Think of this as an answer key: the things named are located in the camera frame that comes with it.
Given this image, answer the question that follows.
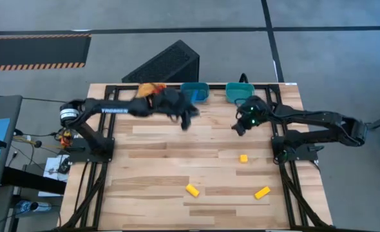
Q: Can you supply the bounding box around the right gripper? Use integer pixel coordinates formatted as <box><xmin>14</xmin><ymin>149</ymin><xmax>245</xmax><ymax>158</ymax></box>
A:
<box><xmin>231</xmin><ymin>95</ymin><xmax>273</xmax><ymax>137</ymax></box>

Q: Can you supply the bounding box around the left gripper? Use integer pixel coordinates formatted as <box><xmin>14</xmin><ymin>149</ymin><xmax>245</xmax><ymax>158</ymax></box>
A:
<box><xmin>149</xmin><ymin>88</ymin><xmax>200</xmax><ymax>131</ymax></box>

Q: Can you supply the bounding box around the blue plastic bin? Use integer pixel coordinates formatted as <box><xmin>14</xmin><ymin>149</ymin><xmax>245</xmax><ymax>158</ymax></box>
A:
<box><xmin>180</xmin><ymin>82</ymin><xmax>211</xmax><ymax>104</ymax></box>

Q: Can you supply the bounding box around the green plastic bin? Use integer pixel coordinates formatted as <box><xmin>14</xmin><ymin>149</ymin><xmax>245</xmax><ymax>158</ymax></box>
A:
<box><xmin>225</xmin><ymin>82</ymin><xmax>256</xmax><ymax>104</ymax></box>

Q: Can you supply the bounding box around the orange plastic bin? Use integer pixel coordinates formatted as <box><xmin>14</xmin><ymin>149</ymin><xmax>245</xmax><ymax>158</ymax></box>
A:
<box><xmin>136</xmin><ymin>82</ymin><xmax>167</xmax><ymax>99</ymax></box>

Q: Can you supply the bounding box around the black perforated computer tower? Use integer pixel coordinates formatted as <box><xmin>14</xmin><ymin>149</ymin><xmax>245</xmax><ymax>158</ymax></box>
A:
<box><xmin>121</xmin><ymin>39</ymin><xmax>200</xmax><ymax>84</ymax></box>

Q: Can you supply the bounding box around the yellow rectangular block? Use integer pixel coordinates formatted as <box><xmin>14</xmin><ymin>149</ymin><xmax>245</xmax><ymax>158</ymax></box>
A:
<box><xmin>254</xmin><ymin>186</ymin><xmax>271</xmax><ymax>200</ymax></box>

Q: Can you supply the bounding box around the yellow cylinder block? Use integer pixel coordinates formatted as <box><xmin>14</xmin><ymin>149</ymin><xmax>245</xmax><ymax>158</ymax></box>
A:
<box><xmin>185</xmin><ymin>183</ymin><xmax>200</xmax><ymax>198</ymax></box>

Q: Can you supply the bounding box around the white paper sheet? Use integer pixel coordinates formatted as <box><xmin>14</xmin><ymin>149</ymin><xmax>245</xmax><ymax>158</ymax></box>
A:
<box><xmin>37</xmin><ymin>156</ymin><xmax>70</xmax><ymax>197</ymax></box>

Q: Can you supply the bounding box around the black stand bar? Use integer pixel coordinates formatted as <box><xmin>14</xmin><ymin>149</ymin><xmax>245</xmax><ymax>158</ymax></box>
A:
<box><xmin>1</xmin><ymin>166</ymin><xmax>67</xmax><ymax>196</ymax></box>

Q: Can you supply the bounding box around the black hazard-striped floor mat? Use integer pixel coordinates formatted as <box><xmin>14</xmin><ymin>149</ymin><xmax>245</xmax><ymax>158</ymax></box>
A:
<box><xmin>0</xmin><ymin>34</ymin><xmax>92</xmax><ymax>72</ymax></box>

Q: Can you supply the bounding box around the clear plastic water bottle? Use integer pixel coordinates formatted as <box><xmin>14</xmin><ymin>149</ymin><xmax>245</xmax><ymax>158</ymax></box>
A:
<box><xmin>15</xmin><ymin>200</ymin><xmax>53</xmax><ymax>213</ymax></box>

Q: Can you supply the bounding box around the black aluminium table frame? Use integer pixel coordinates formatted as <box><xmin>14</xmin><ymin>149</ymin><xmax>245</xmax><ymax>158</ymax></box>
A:
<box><xmin>66</xmin><ymin>83</ymin><xmax>331</xmax><ymax>231</ymax></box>

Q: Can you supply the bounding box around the orange cable connector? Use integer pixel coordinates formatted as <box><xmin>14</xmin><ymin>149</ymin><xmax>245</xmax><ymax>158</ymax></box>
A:
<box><xmin>59</xmin><ymin>130</ymin><xmax>73</xmax><ymax>149</ymax></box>

